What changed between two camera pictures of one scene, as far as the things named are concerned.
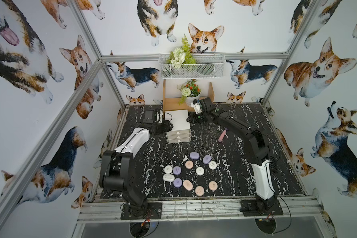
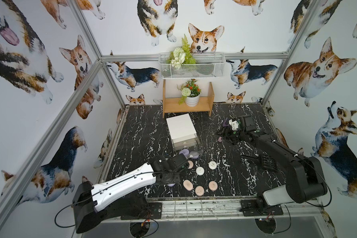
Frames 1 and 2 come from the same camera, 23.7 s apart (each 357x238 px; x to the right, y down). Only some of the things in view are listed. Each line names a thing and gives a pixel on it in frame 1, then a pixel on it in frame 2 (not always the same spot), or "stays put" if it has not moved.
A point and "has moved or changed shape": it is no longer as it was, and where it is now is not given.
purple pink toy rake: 222,135 stays put
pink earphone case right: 212,185 stays put
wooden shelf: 180,103 stays put
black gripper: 197,105 to 248,123
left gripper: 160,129 to 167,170
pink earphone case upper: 189,164 stays put
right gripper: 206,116 to 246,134
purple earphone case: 207,159 to 185,151
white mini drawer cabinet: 180,132 has moved or changed shape
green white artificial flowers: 181,56 stays put
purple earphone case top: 194,155 stays put
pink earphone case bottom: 199,191 stays put
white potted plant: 190,91 stays put
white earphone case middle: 200,170 stays put
